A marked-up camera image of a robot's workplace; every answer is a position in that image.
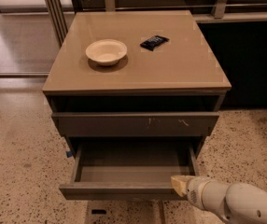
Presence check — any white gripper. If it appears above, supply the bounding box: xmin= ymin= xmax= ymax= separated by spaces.
xmin=171 ymin=175 xmax=212 ymax=210

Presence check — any grey drawer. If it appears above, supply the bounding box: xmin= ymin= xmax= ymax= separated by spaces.
xmin=60 ymin=141 xmax=199 ymax=201
xmin=51 ymin=112 xmax=218 ymax=137

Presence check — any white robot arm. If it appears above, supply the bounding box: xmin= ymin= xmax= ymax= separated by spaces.
xmin=171 ymin=175 xmax=267 ymax=224

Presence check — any grey drawer cabinet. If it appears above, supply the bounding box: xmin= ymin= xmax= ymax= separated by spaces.
xmin=42 ymin=9 xmax=232 ymax=161

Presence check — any grey top drawer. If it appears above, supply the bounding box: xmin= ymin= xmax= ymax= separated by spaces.
xmin=51 ymin=112 xmax=218 ymax=137

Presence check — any black floor outlet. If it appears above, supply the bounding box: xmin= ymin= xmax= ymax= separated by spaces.
xmin=91 ymin=209 xmax=106 ymax=215

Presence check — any black snack packet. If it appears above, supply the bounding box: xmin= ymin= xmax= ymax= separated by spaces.
xmin=140 ymin=35 xmax=170 ymax=51

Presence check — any white bowl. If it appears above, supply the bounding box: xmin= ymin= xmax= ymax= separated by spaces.
xmin=86 ymin=39 xmax=127 ymax=66

